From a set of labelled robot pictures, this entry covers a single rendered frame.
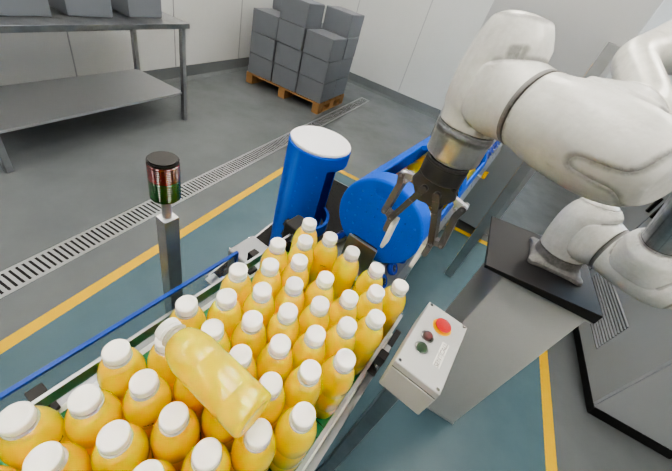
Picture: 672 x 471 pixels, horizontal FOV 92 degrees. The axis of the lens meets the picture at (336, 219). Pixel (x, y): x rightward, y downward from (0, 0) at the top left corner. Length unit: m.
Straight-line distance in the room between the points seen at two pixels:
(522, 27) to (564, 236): 0.93
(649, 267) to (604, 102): 0.83
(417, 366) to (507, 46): 0.56
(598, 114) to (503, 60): 0.13
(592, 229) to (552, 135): 0.89
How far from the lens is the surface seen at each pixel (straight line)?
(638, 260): 1.22
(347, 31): 4.75
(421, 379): 0.71
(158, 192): 0.79
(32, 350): 2.06
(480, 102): 0.49
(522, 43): 0.50
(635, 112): 0.44
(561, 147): 0.43
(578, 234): 1.31
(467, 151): 0.53
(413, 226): 0.94
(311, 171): 1.40
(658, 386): 2.50
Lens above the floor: 1.67
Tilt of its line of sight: 37 degrees down
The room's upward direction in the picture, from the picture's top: 19 degrees clockwise
